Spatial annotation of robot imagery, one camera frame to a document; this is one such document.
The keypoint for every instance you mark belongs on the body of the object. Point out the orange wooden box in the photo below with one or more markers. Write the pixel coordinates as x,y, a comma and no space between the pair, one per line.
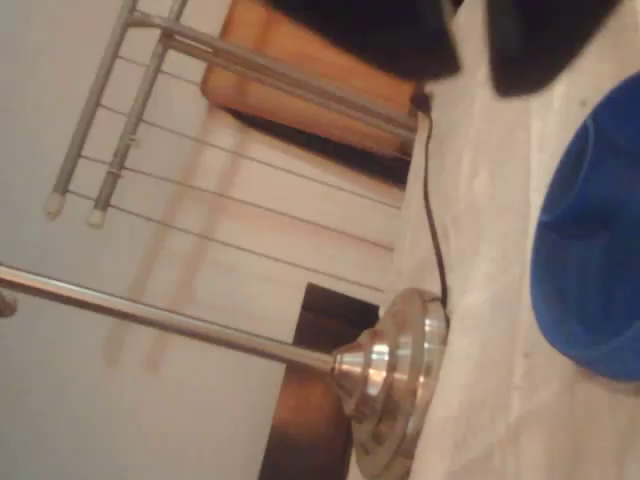
250,65

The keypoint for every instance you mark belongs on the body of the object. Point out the grey metal drying rack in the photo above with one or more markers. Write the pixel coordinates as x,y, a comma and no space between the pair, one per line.
300,82

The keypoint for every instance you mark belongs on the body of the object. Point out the white wrinkled cloth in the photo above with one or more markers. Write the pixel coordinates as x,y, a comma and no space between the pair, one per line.
490,250

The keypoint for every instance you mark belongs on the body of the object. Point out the blue round plastic bowl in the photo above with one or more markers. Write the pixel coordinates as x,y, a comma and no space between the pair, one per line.
585,260

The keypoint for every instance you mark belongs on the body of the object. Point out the silver metal floor lamp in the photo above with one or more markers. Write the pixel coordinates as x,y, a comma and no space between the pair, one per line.
380,360

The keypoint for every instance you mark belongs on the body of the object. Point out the dark brown wooden furniture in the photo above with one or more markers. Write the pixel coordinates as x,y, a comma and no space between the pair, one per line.
310,400

